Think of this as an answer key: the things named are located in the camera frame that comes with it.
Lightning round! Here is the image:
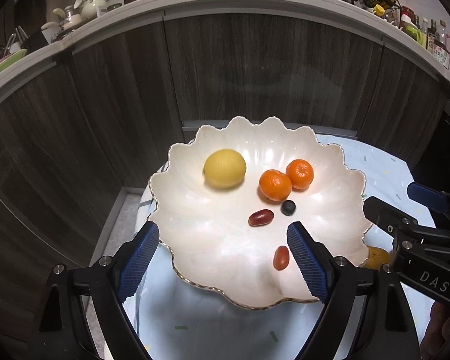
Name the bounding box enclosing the red label sauce bottle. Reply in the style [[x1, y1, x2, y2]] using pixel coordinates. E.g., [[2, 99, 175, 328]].
[[433, 20, 450, 69]]

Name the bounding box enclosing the yellow lemon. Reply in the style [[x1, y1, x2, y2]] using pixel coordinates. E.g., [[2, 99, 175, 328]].
[[203, 149, 246, 189]]

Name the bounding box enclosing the small orange tangerine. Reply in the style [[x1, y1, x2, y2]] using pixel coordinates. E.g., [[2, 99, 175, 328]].
[[286, 159, 314, 191]]

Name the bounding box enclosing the large red grape tomato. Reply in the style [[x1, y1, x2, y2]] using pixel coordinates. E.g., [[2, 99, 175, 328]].
[[248, 209, 275, 227]]

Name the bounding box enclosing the yellow orange mango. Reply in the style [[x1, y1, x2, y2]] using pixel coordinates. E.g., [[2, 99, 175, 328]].
[[362, 246, 392, 270]]

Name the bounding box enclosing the white teapot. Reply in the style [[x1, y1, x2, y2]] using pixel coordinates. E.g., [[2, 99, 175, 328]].
[[80, 0, 108, 21]]

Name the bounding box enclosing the small red grape tomato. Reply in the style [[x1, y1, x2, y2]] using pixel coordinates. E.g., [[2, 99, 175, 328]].
[[273, 245, 290, 272]]

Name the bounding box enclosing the white scalloped ceramic bowl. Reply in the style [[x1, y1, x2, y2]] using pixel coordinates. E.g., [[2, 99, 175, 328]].
[[148, 116, 371, 310]]

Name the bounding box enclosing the dark blueberry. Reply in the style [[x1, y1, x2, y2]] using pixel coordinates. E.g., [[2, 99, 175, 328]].
[[280, 200, 297, 216]]

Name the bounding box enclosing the person right hand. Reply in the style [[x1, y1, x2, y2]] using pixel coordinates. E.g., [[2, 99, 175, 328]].
[[420, 301, 450, 359]]

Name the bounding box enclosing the green bowl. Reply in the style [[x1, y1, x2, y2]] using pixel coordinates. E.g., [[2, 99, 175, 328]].
[[0, 49, 27, 73]]

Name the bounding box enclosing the large orange tangerine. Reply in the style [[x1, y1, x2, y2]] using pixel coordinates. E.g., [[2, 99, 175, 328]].
[[258, 169, 293, 202]]

